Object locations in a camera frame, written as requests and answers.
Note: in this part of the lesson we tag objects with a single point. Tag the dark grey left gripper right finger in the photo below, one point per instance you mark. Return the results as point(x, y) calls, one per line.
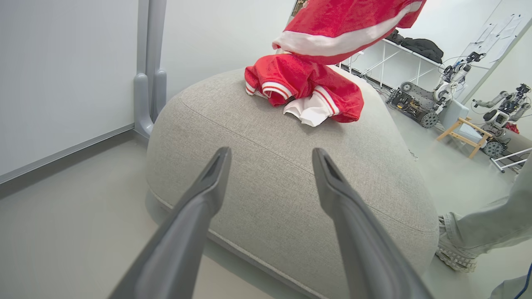
point(365, 249)

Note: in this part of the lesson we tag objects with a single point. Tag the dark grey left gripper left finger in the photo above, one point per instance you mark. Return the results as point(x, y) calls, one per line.
point(178, 249)

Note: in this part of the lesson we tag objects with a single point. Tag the red and white jacket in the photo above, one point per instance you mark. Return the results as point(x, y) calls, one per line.
point(316, 79)

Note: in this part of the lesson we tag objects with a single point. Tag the black wheeled robot base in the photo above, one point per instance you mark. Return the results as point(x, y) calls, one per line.
point(413, 104)

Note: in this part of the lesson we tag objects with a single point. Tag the dark grey cloth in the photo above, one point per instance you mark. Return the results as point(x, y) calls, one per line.
point(422, 46)

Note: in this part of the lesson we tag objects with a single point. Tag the beige sneaker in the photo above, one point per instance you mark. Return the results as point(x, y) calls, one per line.
point(453, 253)

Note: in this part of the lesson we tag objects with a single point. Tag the grey fabric ottoman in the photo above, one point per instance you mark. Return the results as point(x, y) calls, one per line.
point(270, 174)

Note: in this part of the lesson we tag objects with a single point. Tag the person leg in grey trousers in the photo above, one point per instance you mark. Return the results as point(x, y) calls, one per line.
point(494, 224)

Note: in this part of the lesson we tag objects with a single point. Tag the wooden stool with blue seat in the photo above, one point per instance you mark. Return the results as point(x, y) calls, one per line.
point(465, 135)

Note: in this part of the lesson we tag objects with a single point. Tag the white metal shelf rack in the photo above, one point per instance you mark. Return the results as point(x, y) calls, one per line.
point(386, 58)

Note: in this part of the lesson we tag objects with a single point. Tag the grey humanoid robot on wheels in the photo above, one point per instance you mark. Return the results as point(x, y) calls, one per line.
point(505, 110)

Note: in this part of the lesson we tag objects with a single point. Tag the white metal frame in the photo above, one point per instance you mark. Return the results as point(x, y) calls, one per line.
point(511, 160)

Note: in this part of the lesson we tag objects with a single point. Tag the grey partition foot bracket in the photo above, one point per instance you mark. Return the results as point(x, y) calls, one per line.
point(150, 62)

